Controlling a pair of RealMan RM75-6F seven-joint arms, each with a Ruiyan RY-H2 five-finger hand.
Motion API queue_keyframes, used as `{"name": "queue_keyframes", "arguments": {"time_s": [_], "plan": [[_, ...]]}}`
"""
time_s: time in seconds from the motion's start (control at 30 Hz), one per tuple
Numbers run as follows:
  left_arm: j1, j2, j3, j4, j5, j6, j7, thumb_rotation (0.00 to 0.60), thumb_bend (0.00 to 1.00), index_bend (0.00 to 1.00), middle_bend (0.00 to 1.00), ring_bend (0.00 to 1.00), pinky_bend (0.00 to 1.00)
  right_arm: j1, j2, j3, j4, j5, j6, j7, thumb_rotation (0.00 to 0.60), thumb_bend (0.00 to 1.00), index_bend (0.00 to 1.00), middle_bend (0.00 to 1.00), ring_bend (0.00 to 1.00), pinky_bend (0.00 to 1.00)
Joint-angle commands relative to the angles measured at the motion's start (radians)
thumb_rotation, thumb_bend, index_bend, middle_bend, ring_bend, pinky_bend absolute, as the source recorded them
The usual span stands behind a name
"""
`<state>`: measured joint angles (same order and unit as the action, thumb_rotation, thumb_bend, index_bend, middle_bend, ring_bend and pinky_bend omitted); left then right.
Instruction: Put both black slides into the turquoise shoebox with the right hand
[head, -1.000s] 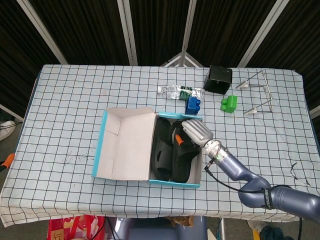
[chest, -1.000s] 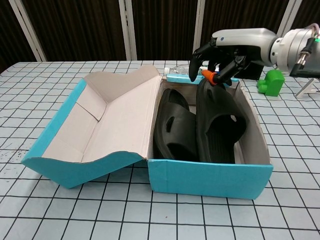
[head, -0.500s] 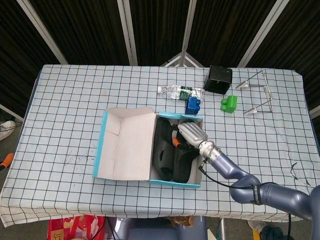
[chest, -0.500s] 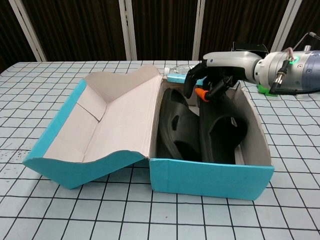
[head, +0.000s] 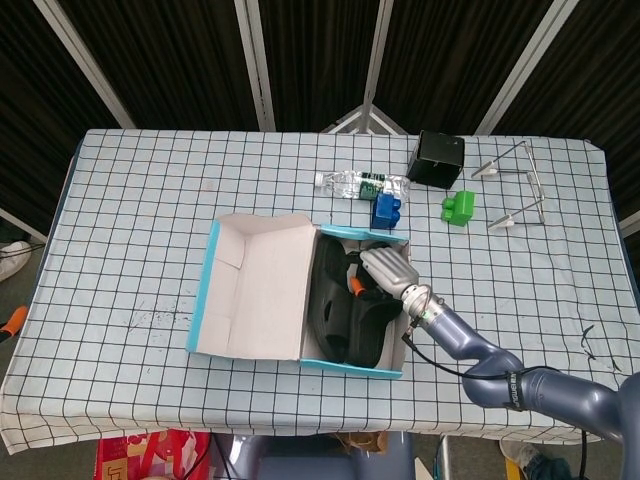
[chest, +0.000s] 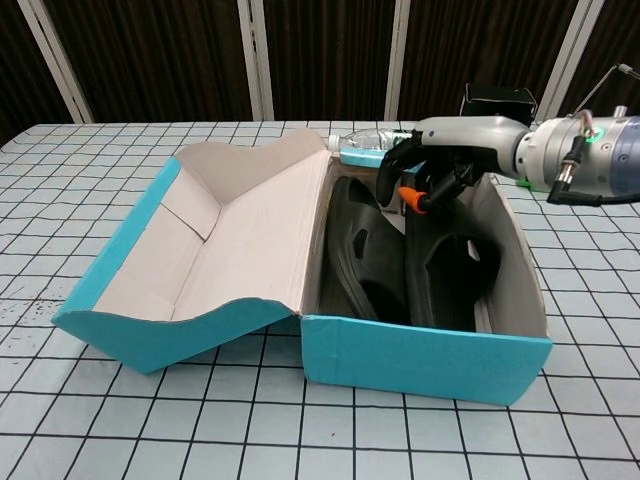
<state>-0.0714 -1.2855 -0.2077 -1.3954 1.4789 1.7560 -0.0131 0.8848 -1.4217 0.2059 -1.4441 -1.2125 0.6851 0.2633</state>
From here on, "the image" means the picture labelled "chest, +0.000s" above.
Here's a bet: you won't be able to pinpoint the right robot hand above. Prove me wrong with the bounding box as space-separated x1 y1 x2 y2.
375 115 531 216

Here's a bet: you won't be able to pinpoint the black rubber slipper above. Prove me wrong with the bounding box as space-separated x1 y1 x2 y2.
403 197 503 334
319 174 409 324

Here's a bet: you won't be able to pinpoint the black cube box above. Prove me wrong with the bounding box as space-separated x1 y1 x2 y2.
462 83 537 124

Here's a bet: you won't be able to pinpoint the light blue cardboard shoe box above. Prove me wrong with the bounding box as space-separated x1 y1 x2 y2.
52 128 554 409

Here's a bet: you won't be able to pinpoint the clear plastic water bottle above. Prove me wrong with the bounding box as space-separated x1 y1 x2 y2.
328 127 417 152

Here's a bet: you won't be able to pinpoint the dark folding screen white frames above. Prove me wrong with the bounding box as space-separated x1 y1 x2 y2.
0 0 640 125

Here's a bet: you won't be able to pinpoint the white black checkered tablecloth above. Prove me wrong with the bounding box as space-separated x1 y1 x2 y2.
0 118 640 480

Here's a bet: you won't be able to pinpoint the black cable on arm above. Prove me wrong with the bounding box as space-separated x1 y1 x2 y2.
547 133 617 206

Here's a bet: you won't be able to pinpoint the metal wire stand white feet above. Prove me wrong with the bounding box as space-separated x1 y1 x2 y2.
574 63 640 119

